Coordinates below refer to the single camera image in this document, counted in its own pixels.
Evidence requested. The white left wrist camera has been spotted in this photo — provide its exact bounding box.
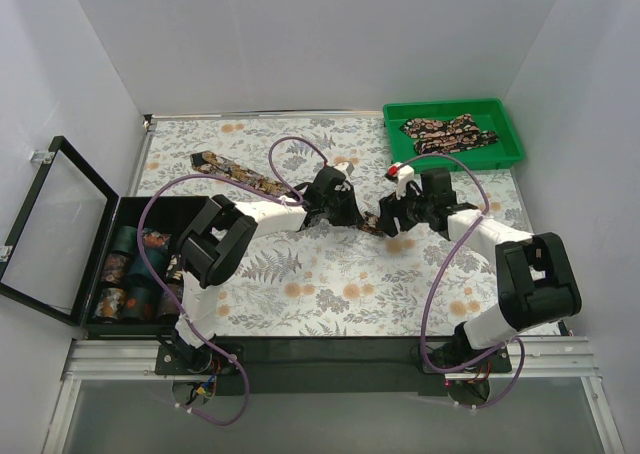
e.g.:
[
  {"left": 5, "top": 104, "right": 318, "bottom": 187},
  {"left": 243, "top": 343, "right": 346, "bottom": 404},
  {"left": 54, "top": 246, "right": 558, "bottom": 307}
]
[{"left": 334, "top": 161, "right": 355, "bottom": 177}]

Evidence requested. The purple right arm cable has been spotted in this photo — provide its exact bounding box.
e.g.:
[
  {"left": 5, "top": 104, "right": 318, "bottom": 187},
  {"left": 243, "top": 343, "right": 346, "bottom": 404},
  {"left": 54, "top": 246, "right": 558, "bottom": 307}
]
[{"left": 387, "top": 153, "right": 525, "bottom": 410}]

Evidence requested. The brown pattern rolled tie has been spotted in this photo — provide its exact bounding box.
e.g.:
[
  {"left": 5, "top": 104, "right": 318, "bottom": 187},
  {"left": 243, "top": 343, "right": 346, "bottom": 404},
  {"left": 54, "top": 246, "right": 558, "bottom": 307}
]
[{"left": 156, "top": 284, "right": 183, "bottom": 324}]

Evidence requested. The floral tie in tray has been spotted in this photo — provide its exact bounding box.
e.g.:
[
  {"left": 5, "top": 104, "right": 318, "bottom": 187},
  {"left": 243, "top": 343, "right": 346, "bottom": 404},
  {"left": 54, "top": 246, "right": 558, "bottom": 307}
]
[{"left": 400, "top": 113, "right": 498, "bottom": 155}]

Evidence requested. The floral patterned table mat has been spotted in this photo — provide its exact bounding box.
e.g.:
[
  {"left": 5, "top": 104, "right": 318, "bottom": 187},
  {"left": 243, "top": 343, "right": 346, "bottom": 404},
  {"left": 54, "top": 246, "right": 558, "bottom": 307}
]
[{"left": 134, "top": 115, "right": 567, "bottom": 338}]

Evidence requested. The aluminium frame rail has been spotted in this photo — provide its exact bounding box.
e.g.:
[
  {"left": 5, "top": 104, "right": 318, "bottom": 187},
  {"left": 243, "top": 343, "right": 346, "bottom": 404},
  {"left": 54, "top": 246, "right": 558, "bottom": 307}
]
[{"left": 42, "top": 336, "right": 624, "bottom": 453}]

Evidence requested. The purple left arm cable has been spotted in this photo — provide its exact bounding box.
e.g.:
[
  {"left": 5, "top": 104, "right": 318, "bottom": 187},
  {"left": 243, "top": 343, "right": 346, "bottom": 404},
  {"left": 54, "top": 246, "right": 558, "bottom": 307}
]
[{"left": 137, "top": 136, "right": 331, "bottom": 427}]

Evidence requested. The pink floral rolled tie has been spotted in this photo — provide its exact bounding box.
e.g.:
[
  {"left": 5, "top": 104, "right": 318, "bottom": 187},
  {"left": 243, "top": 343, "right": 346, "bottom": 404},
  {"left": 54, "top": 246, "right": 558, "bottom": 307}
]
[{"left": 100, "top": 253, "right": 130, "bottom": 285}]

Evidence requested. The orange dot rolled tie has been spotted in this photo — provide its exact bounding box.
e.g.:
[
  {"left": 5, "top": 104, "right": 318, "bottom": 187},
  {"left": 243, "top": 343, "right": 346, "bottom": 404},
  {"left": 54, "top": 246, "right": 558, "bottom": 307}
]
[{"left": 121, "top": 287, "right": 154, "bottom": 322}]

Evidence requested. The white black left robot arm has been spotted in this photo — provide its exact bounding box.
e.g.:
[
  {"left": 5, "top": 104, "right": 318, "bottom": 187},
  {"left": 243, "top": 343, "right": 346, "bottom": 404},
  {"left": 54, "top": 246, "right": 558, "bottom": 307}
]
[{"left": 172, "top": 162, "right": 365, "bottom": 374}]

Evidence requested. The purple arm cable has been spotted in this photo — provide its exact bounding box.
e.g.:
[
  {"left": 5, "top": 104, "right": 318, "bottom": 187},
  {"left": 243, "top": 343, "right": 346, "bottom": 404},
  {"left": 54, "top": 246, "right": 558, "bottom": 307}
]
[
  {"left": 387, "top": 153, "right": 525, "bottom": 410},
  {"left": 137, "top": 136, "right": 331, "bottom": 427}
]

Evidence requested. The black display box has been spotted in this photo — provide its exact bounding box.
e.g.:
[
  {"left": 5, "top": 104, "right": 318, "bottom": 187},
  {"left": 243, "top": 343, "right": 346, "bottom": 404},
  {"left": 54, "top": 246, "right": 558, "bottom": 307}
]
[{"left": 0, "top": 134, "right": 216, "bottom": 339}]

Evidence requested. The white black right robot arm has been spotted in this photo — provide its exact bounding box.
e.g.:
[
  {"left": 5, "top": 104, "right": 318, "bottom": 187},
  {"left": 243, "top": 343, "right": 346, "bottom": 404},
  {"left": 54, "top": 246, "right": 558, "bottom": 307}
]
[{"left": 377, "top": 164, "right": 582, "bottom": 372}]

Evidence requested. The cat print brown tie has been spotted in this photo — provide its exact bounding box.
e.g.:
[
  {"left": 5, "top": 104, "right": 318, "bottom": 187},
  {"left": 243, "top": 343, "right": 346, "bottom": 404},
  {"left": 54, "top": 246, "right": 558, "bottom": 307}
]
[{"left": 189, "top": 151, "right": 386, "bottom": 238}]

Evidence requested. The orange floral rolled tie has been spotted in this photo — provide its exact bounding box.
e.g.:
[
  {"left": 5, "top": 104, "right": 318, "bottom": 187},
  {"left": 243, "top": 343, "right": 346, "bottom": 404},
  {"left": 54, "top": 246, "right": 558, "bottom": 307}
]
[{"left": 141, "top": 228, "right": 171, "bottom": 254}]

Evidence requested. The hexagon pattern rolled tie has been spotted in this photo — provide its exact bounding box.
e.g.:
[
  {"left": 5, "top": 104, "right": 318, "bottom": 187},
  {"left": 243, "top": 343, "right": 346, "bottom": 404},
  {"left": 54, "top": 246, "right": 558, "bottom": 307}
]
[{"left": 94, "top": 287, "right": 127, "bottom": 321}]

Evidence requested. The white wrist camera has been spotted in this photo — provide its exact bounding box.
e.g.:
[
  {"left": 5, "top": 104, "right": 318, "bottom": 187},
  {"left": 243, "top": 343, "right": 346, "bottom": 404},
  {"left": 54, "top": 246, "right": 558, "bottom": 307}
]
[
  {"left": 389, "top": 164, "right": 415, "bottom": 200},
  {"left": 334, "top": 161, "right": 355, "bottom": 177}
]

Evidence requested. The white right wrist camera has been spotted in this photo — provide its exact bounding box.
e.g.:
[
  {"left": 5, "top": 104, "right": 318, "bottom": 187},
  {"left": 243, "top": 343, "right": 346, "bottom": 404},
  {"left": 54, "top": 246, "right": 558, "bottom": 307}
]
[{"left": 389, "top": 164, "right": 415, "bottom": 200}]

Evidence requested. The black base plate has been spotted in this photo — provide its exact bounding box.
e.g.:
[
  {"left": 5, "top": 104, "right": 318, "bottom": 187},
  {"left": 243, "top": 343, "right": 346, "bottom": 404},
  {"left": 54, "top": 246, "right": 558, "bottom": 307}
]
[{"left": 154, "top": 337, "right": 511, "bottom": 400}]

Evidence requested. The white floral rolled tie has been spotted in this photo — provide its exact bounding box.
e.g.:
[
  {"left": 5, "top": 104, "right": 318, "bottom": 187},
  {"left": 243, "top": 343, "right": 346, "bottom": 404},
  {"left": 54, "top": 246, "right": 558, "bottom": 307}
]
[{"left": 164, "top": 254, "right": 183, "bottom": 285}]

